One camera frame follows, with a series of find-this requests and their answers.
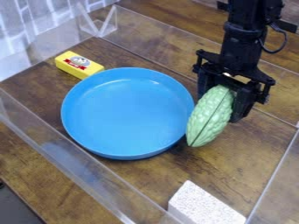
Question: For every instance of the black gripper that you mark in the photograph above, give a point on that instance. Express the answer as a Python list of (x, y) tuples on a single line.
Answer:
[(233, 68)]

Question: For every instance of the green bitter gourd toy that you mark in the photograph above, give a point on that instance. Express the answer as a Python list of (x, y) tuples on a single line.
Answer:
[(210, 116)]

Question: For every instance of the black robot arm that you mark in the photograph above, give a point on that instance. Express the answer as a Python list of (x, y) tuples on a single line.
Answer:
[(256, 12)]

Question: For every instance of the blue round tray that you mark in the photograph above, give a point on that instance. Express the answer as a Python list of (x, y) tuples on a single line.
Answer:
[(128, 113)]

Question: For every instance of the black baseboard strip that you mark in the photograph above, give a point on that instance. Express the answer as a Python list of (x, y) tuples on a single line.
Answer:
[(289, 21)]

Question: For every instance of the yellow rectangular box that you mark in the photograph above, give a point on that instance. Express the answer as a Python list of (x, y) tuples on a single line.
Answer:
[(78, 65)]

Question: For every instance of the white speckled foam block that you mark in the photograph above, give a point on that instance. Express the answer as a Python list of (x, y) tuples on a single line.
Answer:
[(194, 206)]

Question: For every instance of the clear acrylic enclosure wall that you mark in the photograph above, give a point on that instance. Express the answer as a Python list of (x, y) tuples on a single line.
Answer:
[(249, 167)]

